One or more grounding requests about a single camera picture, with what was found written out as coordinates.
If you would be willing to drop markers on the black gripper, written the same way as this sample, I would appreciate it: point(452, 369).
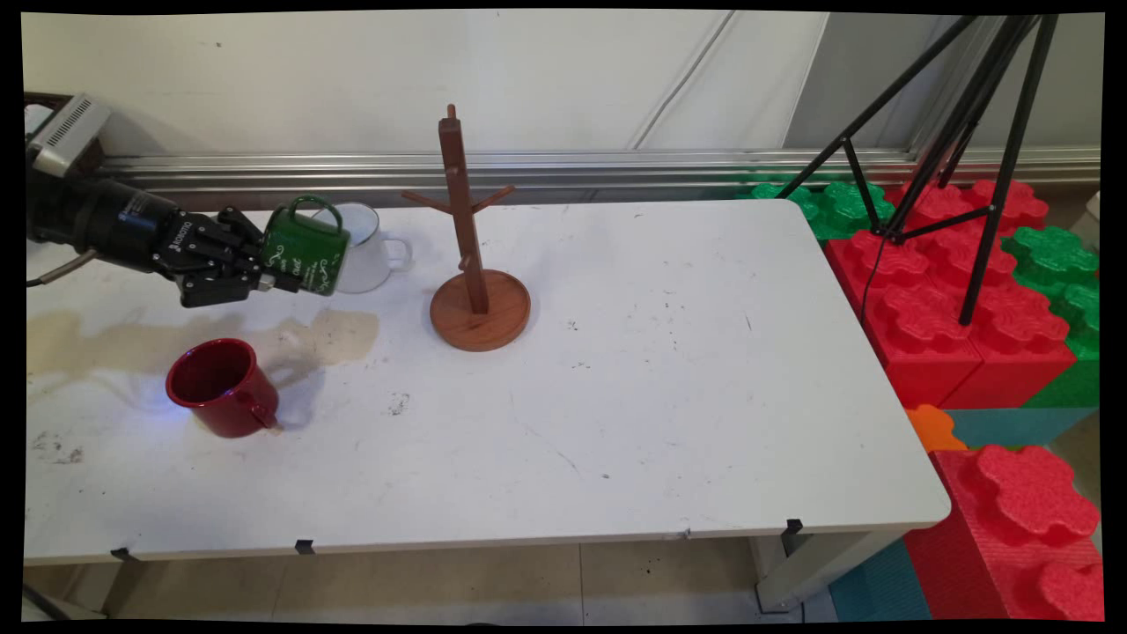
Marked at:
point(114, 224)

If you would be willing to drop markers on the green printed enamel mug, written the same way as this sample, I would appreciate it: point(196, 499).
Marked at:
point(308, 251)

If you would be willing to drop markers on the red mug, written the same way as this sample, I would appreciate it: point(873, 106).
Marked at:
point(224, 387)

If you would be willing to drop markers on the white enamel mug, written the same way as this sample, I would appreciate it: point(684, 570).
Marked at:
point(374, 255)

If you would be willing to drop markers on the brown wooden mug tree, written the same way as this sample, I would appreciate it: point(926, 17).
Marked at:
point(475, 308)

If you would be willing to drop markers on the black table edge clip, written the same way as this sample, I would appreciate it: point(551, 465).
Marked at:
point(793, 527)
point(123, 555)
point(305, 547)

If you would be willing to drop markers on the white table leg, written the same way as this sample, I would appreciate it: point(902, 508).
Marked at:
point(123, 586)
point(819, 568)

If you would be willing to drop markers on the green foam block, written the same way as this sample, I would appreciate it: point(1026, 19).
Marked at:
point(836, 207)
point(1061, 264)

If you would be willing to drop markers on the orange foam piece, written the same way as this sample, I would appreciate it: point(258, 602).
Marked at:
point(931, 427)

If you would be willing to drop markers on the teal foam mat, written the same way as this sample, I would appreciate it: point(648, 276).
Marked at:
point(1012, 425)
point(880, 586)

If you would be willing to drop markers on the black tripod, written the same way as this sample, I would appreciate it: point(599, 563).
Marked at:
point(990, 176)

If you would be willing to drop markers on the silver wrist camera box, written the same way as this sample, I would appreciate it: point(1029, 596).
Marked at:
point(66, 132)

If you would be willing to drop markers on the aluminium wall rail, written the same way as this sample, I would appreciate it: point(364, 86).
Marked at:
point(616, 167)

